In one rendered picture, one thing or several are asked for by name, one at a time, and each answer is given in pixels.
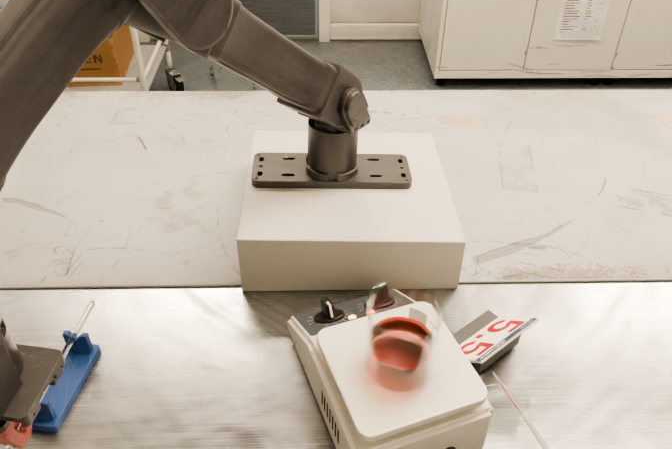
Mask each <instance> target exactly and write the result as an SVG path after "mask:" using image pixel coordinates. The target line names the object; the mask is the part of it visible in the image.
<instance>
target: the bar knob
mask: <svg viewBox="0 0 672 449"><path fill-rule="evenodd" d="M320 301H321V307H322V311H321V312H319V313H317V314H316V315H315V316H314V321H315V322H316V323H322V324H324V323H332V322H336V321H339V320H341V319H342V318H344V316H345V313H344V311H342V310H340V309H334V305H333V303H332V302H331V301H330V299H329V298H328V297H324V298H321V299H320Z"/></svg>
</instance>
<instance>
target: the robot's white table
mask: <svg viewBox="0 0 672 449"><path fill-rule="evenodd" d="M363 93H364V95H365V98H366V100H367V103H368V105H369V107H368V108H367V109H368V112H369V114H370V117H371V119H370V124H368V125H366V126H365V127H363V128H361V129H360V130H359V132H374V133H426V134H432V137H433V140H434V143H435V146H436V150H437V153H438V156H439V159H440V162H441V165H442V168H443V172H444V175H445V178H446V181H447V184H448V187H449V190H450V194H451V197H452V200H453V203H454V206H455V209H456V212H457V215H458V219H459V222H460V225H461V228H462V231H463V234H464V237H465V241H466V245H465V251H464V257H463V262H462V268H461V273H460V279H459V284H533V283H614V282H672V90H398V91H363ZM277 98H278V97H276V96H274V95H273V94H272V93H271V92H269V91H100V92H63V93H62V94H61V96H60V97H59V98H58V100H57V101H56V102H55V104H54V105H53V106H52V108H51V109H50V110H49V112H48V113H47V114H46V116H45V117H44V119H43V120H42V121H41V123H40V124H39V125H38V127H37V128H36V129H35V131H34V132H33V134H32V135H31V137H30V138H29V140H28V141H27V143H26V144H25V146H24V147H23V149H22V150H21V152H20V154H19V155H18V157H17V158H16V160H15V162H14V163H13V165H12V167H11V169H10V170H9V172H8V174H7V176H6V181H5V184H4V187H3V188H2V190H1V192H0V290H53V289H133V288H213V287H242V286H241V277H240V268H239V259H238V250H237V241H236V239H237V233H238V227H239V220H240V214H241V208H242V202H243V195H244V189H245V183H246V177H247V171H248V164H249V158H250V152H251V146H252V139H253V133H254V130H270V131H308V119H309V118H307V117H305V116H302V115H300V114H297V111H293V110H292V109H290V108H288V107H286V106H284V105H281V104H280V103H278V102H277Z"/></svg>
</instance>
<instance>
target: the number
mask: <svg viewBox="0 0 672 449"><path fill-rule="evenodd" d="M528 320H530V319H524V318H500V319H499V320H497V321H496V322H494V323H493V324H492V325H490V326H489V327H487V328H486V329H485V330H483V331H482V332H480V333H479V334H478V335H476V336H475V337H473V338H472V339H471V340H469V341H468V342H466V343H465V344H464V345H462V346H461V347H460V348H461V349H462V351H463V352H464V354H465V355H466V357H467V358H474V359H477V358H479V357H480V356H481V355H483V354H484V353H485V352H487V351H488V350H489V349H491V348H492V347H493V346H495V345H496V344H497V343H499V342H500V341H501V340H503V339H504V338H505V337H507V336H508V335H509V334H511V333H512V332H513V331H515V330H516V329H518V328H519V327H520V326H522V325H523V324H524V323H526V322H527V321H528Z"/></svg>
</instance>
